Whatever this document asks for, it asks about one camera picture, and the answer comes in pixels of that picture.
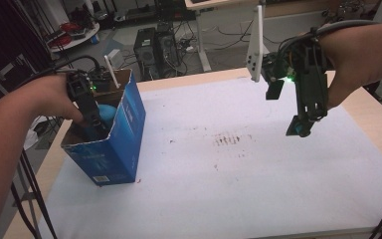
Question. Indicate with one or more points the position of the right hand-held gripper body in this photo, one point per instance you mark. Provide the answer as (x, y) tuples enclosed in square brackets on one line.
[(311, 76)]

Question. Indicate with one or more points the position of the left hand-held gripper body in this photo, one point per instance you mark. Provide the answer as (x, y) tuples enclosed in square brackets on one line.
[(83, 89)]

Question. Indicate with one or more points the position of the blue cardboard box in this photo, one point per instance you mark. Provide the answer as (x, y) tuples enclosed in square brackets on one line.
[(122, 146)]

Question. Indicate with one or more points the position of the person's left hand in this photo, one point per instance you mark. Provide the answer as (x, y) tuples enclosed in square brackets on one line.
[(53, 96)]

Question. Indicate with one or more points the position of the person's right hand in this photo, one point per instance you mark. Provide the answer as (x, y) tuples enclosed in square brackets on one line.
[(351, 63)]

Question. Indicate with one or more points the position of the small white box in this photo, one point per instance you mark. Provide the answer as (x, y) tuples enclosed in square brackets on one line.
[(115, 57)]

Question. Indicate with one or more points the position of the round white table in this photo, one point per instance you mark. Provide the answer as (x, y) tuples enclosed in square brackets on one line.
[(79, 40)]

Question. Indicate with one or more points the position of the blue cup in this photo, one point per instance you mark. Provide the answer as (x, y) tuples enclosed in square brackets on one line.
[(95, 38)]

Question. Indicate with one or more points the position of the black computer tower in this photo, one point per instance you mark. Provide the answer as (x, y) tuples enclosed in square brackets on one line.
[(146, 53), (169, 49)]

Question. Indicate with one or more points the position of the white table mat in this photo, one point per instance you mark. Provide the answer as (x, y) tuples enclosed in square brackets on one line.
[(229, 172)]

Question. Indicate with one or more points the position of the dark curtain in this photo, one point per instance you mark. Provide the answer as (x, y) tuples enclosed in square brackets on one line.
[(6, 40)]

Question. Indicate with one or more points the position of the wooden desk with white legs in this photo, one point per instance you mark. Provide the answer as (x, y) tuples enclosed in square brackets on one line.
[(200, 36)]

